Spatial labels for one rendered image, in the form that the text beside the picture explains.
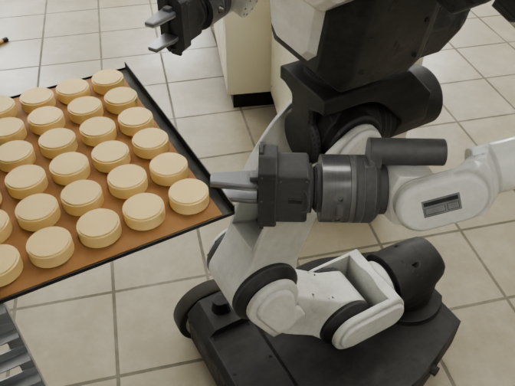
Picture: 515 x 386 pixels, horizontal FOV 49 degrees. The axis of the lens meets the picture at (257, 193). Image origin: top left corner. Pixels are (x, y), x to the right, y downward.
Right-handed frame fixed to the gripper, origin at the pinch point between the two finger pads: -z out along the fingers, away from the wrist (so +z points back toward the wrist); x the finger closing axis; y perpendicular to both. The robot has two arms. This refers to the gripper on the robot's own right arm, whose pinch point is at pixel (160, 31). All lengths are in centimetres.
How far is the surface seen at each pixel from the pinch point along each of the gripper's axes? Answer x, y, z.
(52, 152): 0.7, 10.1, -36.8
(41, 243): 1, 22, -50
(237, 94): -89, -51, 105
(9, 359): -64, -17, -44
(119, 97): 1.4, 9.8, -22.5
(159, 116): -0.8, 15.8, -21.0
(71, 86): 1.4, 1.4, -24.0
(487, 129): -95, 50, 146
